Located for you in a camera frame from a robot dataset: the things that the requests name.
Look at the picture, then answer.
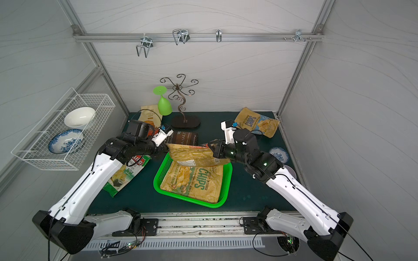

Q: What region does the red Balsamico chips bag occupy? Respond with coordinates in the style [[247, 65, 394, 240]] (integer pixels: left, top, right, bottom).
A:
[[167, 144, 230, 167]]

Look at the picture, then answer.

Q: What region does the green-label kettle chips bag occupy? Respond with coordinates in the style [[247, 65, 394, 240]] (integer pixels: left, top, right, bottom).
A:
[[159, 162, 223, 203]]

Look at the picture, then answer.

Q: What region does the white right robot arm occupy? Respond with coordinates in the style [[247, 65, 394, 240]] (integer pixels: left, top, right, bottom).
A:
[[207, 127, 353, 261]]

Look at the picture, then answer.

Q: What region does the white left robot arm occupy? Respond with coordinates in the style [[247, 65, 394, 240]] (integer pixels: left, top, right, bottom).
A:
[[32, 120, 173, 254]]

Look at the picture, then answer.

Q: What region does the blue Sea Salt chips bag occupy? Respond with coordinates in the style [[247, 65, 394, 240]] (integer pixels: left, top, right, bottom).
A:
[[235, 107, 280, 138]]

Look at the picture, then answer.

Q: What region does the orange cheddar chips bag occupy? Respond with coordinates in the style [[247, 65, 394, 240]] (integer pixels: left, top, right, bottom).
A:
[[138, 104, 162, 128]]

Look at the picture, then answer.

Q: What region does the brown Kettle chips bag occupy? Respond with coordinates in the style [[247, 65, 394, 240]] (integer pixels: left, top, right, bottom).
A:
[[165, 131, 198, 146]]

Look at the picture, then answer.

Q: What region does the green plastic basket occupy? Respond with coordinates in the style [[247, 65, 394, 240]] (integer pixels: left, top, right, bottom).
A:
[[153, 154, 233, 208]]

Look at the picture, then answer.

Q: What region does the green seaweed snack bag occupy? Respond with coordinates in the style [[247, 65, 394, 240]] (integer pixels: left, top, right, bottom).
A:
[[102, 155, 151, 197]]

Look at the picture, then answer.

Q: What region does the small blue patterned bowl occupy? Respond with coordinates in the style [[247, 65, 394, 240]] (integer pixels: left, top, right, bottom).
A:
[[270, 147, 290, 164]]

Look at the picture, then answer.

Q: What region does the green plastic wine glass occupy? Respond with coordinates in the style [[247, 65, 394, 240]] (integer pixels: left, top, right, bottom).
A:
[[153, 86, 173, 116]]

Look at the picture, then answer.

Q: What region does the pink round bowl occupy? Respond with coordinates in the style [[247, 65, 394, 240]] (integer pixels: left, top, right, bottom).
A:
[[284, 165, 298, 179]]

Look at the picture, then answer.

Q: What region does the dark metal ornament stand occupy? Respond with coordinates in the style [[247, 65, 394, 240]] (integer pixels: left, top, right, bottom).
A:
[[160, 74, 201, 129]]

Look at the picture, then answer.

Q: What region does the white ceramic bowl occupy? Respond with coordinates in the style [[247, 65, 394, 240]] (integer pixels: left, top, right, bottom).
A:
[[64, 107, 96, 129]]

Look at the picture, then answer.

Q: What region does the blue patterned ceramic bowl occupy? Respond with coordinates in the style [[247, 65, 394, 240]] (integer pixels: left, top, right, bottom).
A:
[[48, 129, 84, 154]]

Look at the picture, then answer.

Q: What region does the metal double hook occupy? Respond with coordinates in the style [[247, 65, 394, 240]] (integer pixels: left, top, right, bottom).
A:
[[136, 35, 153, 58]]

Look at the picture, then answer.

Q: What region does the metal clip hook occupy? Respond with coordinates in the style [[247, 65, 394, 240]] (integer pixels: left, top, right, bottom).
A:
[[172, 29, 190, 45]]

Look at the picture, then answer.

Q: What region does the small metal hook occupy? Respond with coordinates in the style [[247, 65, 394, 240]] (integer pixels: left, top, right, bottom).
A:
[[216, 29, 222, 42]]

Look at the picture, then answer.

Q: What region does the metal corner hook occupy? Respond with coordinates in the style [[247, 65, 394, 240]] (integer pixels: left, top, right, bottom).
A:
[[283, 30, 312, 42]]

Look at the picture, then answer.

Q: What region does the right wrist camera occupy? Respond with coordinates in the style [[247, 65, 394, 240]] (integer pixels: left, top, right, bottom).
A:
[[221, 120, 237, 145]]

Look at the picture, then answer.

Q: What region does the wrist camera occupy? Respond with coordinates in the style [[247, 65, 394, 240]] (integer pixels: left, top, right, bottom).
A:
[[152, 124, 174, 147], [221, 120, 237, 145]]

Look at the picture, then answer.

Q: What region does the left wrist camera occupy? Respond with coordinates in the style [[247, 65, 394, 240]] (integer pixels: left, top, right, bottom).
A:
[[152, 124, 174, 147]]

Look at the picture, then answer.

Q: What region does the white wire wall basket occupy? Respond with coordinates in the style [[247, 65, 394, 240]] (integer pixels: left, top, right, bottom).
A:
[[11, 88, 115, 171]]

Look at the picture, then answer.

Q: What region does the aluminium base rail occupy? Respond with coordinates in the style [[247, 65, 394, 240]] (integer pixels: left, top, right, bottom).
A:
[[85, 212, 270, 251]]

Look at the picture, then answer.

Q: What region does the aluminium top rail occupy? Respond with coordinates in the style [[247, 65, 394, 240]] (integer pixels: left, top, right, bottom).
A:
[[73, 26, 325, 43]]

